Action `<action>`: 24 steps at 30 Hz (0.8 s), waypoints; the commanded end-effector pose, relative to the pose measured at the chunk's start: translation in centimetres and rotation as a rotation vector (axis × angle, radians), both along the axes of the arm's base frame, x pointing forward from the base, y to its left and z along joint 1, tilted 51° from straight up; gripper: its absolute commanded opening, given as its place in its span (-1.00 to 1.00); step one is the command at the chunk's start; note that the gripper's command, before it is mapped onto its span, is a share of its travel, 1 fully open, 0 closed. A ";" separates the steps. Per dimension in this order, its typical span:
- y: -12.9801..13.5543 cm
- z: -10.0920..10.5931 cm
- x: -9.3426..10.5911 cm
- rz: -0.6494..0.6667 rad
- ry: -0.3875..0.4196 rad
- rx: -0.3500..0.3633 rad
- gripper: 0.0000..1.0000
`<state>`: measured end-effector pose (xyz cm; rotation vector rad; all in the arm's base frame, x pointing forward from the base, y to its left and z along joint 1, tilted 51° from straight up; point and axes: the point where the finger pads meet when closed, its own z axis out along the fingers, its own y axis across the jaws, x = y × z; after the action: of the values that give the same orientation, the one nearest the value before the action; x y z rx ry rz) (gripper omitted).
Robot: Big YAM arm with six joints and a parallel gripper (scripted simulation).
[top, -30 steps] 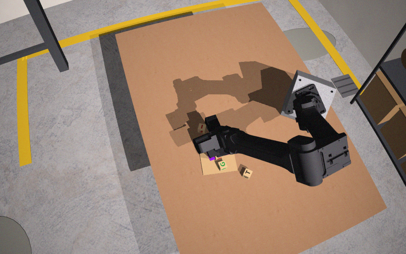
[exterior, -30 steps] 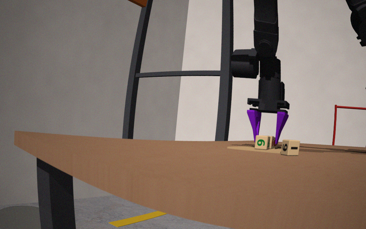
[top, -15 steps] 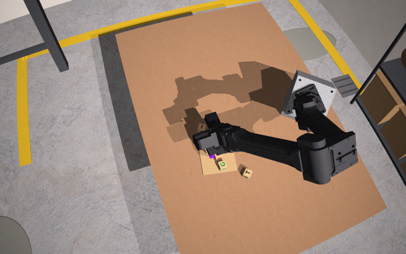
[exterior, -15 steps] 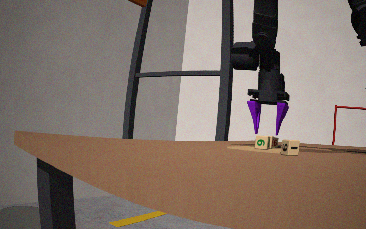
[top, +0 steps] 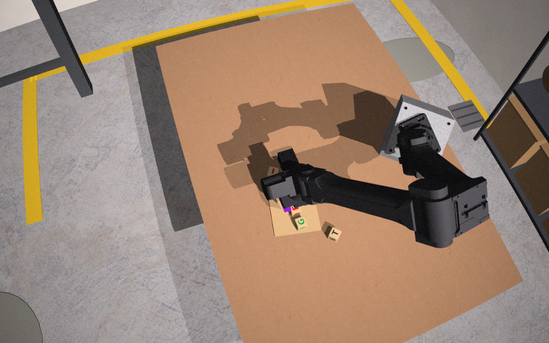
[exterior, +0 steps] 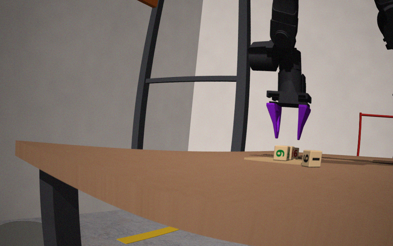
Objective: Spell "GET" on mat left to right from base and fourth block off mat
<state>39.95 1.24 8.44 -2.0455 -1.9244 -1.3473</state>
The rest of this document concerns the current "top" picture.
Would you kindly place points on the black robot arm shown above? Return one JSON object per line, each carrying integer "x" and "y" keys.
{"x": 434, "y": 209}

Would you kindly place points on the tan flat mat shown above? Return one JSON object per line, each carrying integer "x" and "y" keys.
{"x": 283, "y": 223}

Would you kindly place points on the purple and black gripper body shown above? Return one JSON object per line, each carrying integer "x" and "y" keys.
{"x": 295, "y": 201}

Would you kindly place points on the beige letter block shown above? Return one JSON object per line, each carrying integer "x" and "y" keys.
{"x": 334, "y": 234}
{"x": 295, "y": 211}
{"x": 300, "y": 223}
{"x": 272, "y": 171}

